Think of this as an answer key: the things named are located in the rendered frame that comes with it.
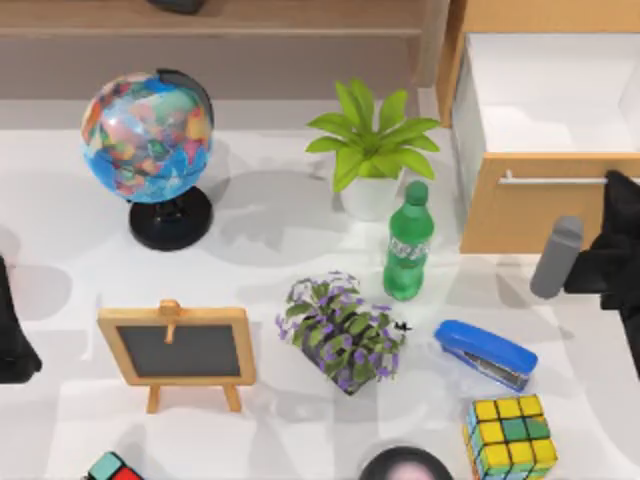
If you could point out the pale grey rounded box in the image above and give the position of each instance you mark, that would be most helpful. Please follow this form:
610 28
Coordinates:
557 257

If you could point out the pale wooden drawer front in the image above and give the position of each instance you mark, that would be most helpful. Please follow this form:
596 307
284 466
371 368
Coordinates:
520 220

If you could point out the white drawer inside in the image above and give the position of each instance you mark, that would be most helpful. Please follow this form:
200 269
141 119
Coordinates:
545 90

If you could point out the blue stapler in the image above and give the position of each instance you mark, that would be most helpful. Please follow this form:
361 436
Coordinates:
480 350

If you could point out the yellow and green puzzle cube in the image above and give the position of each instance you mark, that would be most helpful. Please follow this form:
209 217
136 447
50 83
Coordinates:
512 437

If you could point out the green bottle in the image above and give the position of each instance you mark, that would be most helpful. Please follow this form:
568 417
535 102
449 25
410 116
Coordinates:
407 245

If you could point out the wooden cupboard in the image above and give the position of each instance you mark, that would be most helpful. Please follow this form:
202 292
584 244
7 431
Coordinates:
500 15

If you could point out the green plant in white pot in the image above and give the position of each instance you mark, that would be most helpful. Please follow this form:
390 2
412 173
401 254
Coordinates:
370 145

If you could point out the purple flowering plant in pot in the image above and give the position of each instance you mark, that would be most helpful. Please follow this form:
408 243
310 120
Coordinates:
345 335

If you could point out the round black object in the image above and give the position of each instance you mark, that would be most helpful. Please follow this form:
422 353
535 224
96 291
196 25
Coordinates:
405 465

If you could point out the wooden framed blackboard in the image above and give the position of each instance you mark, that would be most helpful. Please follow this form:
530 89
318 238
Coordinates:
177 350

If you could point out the wooden open shelf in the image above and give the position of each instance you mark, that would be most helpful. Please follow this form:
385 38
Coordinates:
210 35

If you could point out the colourful globe on black stand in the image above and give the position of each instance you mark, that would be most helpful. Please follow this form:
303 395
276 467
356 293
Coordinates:
147 145

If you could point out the dark object on shelf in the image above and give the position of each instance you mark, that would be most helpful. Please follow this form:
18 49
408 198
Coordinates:
175 5

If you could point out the red and teal puzzle cube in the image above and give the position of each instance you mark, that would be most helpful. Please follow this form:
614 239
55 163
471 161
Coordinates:
112 470

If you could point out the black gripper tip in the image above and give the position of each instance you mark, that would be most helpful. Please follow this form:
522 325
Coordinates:
12 330

